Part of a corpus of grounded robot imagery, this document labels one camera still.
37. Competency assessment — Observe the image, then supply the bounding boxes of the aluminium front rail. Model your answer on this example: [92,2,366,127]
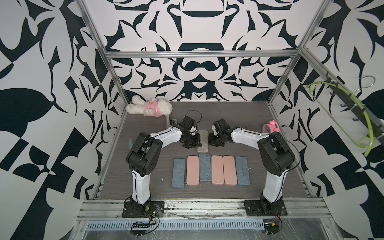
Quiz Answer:
[76,198,332,221]

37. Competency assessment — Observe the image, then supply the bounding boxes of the black wall hook rail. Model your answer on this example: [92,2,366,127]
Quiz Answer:
[326,72,384,142]

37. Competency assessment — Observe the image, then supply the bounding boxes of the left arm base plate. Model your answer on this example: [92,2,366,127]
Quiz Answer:
[122,197,165,218]

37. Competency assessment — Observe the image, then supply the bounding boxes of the grey case with black sunglasses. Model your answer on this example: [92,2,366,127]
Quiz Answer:
[166,115,178,128]

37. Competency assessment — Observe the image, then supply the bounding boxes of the white plush toy pink outfit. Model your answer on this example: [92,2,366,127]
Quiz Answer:
[126,95,173,117]

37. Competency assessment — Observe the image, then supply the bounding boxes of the pink case with red glasses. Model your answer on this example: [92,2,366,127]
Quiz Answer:
[186,156,200,186]

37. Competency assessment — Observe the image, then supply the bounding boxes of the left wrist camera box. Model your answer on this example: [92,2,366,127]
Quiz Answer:
[179,116,198,135]

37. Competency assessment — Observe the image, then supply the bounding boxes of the pink alarm clock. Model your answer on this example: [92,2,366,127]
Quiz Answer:
[262,120,280,134]

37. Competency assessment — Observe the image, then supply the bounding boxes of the green clothes hanger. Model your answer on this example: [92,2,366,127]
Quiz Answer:
[304,78,375,157]

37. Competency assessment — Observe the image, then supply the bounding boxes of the beige case with yellow glasses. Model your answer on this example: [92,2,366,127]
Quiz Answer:
[197,130,209,154]

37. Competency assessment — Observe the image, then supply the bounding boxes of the white slotted cable duct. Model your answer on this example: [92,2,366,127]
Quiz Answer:
[87,219,265,231]

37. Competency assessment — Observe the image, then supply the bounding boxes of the mint case with white sunglasses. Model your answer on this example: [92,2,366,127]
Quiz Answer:
[199,153,212,183]

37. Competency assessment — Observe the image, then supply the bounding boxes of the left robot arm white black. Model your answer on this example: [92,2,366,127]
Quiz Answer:
[126,126,201,205]

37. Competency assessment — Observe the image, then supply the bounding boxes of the grey-green case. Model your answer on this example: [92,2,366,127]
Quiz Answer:
[129,138,133,150]

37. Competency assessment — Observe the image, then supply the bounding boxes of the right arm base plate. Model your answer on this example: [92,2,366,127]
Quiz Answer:
[244,195,288,217]

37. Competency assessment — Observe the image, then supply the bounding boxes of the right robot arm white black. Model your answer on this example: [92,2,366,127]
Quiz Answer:
[209,126,295,204]

